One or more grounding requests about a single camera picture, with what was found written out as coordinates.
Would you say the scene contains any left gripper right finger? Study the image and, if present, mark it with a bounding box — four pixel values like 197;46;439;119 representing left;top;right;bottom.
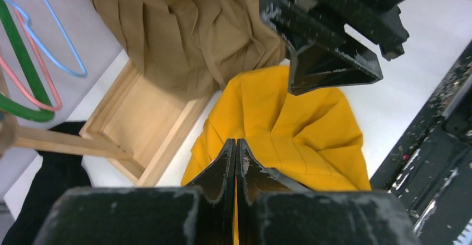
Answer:
235;139;420;244

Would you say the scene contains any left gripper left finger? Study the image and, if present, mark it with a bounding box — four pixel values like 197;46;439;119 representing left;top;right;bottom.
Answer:
35;139;236;244

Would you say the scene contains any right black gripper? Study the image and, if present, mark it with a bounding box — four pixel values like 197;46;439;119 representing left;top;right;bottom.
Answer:
259;0;410;95

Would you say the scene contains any yellow garment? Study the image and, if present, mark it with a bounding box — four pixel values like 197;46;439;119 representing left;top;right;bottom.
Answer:
181;65;372;245

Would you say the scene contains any tan pleated skirt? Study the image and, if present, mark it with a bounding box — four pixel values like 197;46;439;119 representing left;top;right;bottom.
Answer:
90;0;286;100

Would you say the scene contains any wooden hanger rack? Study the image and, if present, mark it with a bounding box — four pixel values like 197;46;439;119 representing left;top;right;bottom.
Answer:
1;62;210;187

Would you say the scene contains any green plastic hanger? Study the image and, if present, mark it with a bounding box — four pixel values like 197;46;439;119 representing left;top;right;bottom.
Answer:
0;0;56;123

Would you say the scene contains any black garment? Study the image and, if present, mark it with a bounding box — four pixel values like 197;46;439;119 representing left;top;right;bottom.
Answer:
0;121;93;245

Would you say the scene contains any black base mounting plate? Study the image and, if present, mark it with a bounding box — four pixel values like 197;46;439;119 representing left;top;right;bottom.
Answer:
371;46;471;244

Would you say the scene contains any blue wire hanger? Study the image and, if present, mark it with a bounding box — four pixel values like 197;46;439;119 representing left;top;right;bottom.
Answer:
2;0;88;78

